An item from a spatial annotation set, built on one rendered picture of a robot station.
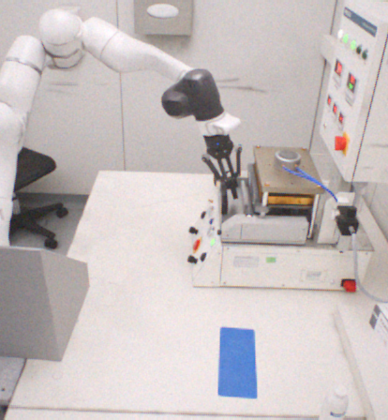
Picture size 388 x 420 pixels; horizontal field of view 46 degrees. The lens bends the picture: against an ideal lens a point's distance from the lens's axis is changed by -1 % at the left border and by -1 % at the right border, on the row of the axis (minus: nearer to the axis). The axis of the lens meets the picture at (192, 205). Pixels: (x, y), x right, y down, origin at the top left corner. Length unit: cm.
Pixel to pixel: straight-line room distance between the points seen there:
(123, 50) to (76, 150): 176
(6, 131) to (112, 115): 172
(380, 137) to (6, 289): 100
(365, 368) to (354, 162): 53
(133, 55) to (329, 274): 89
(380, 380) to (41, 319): 85
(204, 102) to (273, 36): 154
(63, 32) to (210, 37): 149
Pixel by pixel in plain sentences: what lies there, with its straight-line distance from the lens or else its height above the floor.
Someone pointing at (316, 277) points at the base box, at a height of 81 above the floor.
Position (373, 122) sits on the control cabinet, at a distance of 127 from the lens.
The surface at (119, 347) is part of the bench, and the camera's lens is 133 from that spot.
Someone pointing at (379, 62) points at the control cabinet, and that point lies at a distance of 122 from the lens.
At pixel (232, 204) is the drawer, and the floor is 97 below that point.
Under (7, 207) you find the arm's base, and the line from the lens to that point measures 132.
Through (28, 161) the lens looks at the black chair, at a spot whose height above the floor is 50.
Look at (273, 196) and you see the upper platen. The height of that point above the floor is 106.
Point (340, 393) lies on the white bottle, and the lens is 112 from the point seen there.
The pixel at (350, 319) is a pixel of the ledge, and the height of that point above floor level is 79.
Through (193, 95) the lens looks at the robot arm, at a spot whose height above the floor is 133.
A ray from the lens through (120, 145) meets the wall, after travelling 303.
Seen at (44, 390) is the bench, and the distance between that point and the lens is 128.
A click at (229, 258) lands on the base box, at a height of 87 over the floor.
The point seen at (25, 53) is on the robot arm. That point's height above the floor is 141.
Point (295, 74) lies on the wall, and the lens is 288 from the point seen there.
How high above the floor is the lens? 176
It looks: 33 degrees down
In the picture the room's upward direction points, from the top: 2 degrees clockwise
